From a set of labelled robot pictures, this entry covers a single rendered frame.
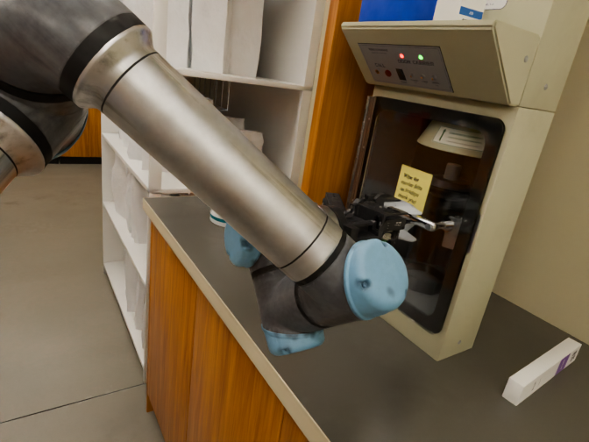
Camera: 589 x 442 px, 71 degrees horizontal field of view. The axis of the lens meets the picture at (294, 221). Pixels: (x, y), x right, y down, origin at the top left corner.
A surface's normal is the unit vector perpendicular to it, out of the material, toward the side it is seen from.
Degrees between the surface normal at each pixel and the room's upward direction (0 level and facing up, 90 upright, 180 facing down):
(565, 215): 90
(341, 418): 0
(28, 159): 124
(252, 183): 69
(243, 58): 89
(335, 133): 90
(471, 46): 135
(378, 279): 49
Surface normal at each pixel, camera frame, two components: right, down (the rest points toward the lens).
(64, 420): 0.15, -0.93
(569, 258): -0.84, 0.07
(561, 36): 0.53, 0.37
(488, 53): -0.70, 0.70
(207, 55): -0.11, 0.47
